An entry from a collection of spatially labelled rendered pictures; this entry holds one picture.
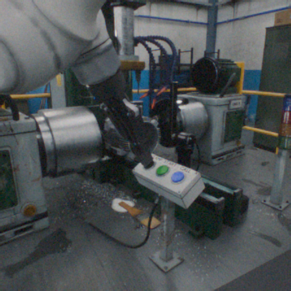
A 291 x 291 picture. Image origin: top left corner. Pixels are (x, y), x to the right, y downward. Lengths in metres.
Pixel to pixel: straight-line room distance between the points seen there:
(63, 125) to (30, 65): 0.59
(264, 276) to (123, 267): 0.34
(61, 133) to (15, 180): 0.19
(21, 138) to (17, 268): 0.35
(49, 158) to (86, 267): 0.35
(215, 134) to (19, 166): 0.94
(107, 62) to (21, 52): 0.22
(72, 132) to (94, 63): 0.43
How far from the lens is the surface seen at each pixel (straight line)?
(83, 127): 0.87
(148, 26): 6.98
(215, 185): 0.88
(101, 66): 0.46
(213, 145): 1.35
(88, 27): 0.31
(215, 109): 1.31
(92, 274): 0.71
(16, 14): 0.28
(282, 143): 0.98
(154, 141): 1.09
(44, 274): 0.74
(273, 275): 0.59
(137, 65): 1.04
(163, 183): 0.56
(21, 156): 0.80
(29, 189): 0.83
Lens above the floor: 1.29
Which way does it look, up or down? 16 degrees down
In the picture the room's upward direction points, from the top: straight up
